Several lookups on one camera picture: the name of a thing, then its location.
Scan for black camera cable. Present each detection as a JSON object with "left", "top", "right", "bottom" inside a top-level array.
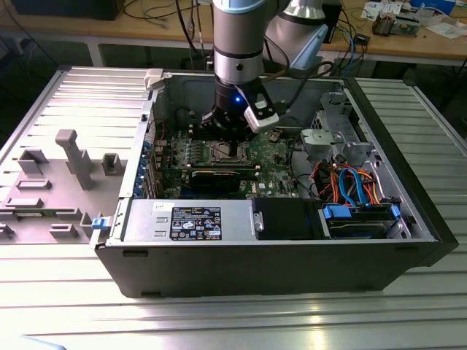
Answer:
[{"left": 260, "top": 60, "right": 335, "bottom": 114}]

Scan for printed paper sheets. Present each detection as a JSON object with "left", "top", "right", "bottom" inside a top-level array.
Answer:
[{"left": 360, "top": 1, "right": 385, "bottom": 20}]

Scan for metal socket cover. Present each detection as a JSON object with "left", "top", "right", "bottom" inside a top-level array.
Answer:
[{"left": 211, "top": 140, "right": 252, "bottom": 163}]

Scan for grey metal bracket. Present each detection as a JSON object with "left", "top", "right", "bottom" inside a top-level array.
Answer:
[{"left": 300, "top": 128, "right": 347, "bottom": 162}]

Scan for orange wire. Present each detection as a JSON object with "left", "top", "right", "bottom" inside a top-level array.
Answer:
[
  {"left": 355, "top": 168, "right": 382, "bottom": 205},
  {"left": 328, "top": 164, "right": 340, "bottom": 201}
]

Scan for beige plastic clip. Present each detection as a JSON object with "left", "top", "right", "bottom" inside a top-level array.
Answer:
[{"left": 143, "top": 68, "right": 166, "bottom": 93}]

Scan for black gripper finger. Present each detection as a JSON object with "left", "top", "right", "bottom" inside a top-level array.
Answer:
[
  {"left": 233, "top": 125, "right": 258, "bottom": 162},
  {"left": 200, "top": 108, "right": 239, "bottom": 162}
]

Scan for black pc case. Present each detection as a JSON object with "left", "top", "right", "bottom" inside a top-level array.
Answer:
[{"left": 89, "top": 66, "right": 460, "bottom": 300}]

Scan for silver cpu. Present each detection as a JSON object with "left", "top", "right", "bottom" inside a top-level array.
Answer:
[{"left": 215, "top": 144, "right": 244, "bottom": 158}]

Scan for green motherboard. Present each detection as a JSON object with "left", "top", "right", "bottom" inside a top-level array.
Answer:
[{"left": 151, "top": 122, "right": 306, "bottom": 201}]

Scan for silver power supply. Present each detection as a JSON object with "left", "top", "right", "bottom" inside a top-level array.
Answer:
[{"left": 121, "top": 199, "right": 257, "bottom": 244}]

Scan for blue cable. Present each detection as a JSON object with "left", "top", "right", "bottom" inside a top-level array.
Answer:
[{"left": 342, "top": 21, "right": 366, "bottom": 76}]

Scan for blue wire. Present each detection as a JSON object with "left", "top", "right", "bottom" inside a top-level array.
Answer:
[
  {"left": 352, "top": 171, "right": 370, "bottom": 209},
  {"left": 338, "top": 169, "right": 357, "bottom": 205}
]

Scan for hard disk in blue carrier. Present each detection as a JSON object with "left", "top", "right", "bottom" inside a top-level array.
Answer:
[{"left": 318, "top": 203, "right": 403, "bottom": 241}]

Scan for white paper sheet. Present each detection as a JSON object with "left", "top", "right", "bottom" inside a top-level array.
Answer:
[{"left": 425, "top": 20, "right": 467, "bottom": 40}]

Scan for blue box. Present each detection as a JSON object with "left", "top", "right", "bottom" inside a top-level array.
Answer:
[{"left": 407, "top": 0, "right": 459, "bottom": 12}]

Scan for black graphics card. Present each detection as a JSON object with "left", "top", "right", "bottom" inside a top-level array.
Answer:
[{"left": 188, "top": 168, "right": 243, "bottom": 195}]

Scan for wooden desk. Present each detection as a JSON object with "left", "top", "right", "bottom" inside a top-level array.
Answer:
[{"left": 0, "top": 0, "right": 467, "bottom": 69}]

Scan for loose circuit board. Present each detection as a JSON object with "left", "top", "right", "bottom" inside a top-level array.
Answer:
[{"left": 392, "top": 16, "right": 420, "bottom": 38}]

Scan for pale blue teach pendant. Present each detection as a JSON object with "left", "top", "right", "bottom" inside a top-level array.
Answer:
[{"left": 290, "top": 24, "right": 328, "bottom": 71}]

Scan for grey parts rack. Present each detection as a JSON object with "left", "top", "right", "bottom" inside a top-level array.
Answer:
[{"left": 0, "top": 128, "right": 129, "bottom": 246}]

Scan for black computer tower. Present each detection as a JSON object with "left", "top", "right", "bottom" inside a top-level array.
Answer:
[{"left": 323, "top": 0, "right": 344, "bottom": 44}]

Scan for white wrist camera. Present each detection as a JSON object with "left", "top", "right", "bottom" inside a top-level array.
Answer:
[{"left": 242, "top": 93, "right": 281, "bottom": 133}]

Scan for thick black sleeved cable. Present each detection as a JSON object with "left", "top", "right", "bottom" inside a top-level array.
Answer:
[{"left": 285, "top": 135, "right": 315, "bottom": 201}]

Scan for black box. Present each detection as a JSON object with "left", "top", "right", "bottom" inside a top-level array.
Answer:
[{"left": 14, "top": 0, "right": 118, "bottom": 22}]

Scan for thin black cable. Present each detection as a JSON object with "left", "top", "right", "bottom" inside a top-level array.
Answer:
[{"left": 279, "top": 115, "right": 306, "bottom": 129}]

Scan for perforated metal drive cage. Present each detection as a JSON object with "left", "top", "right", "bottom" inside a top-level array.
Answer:
[{"left": 312, "top": 90, "right": 377, "bottom": 172}]

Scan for cpu socket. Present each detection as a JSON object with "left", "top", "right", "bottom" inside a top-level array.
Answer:
[{"left": 209, "top": 139, "right": 253, "bottom": 164}]

